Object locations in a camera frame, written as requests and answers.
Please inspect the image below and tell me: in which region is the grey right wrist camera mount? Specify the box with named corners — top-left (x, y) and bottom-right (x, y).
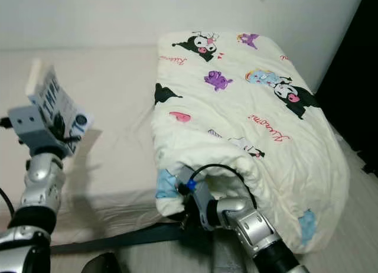
top-left (174, 167), bottom-right (214, 229)

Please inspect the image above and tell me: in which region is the black cabinet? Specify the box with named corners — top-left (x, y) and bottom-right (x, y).
top-left (314, 0), bottom-right (378, 168)

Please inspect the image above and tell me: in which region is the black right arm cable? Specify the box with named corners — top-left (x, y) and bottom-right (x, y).
top-left (189, 164), bottom-right (258, 209)

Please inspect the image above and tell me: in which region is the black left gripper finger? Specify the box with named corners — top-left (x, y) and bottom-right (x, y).
top-left (50, 113), bottom-right (67, 145)

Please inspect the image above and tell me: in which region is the cream cartoon print blanket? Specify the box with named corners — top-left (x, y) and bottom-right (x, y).
top-left (149, 30), bottom-right (351, 255)

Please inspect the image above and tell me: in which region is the white book with blue print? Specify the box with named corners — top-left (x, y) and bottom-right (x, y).
top-left (27, 59), bottom-right (94, 153)

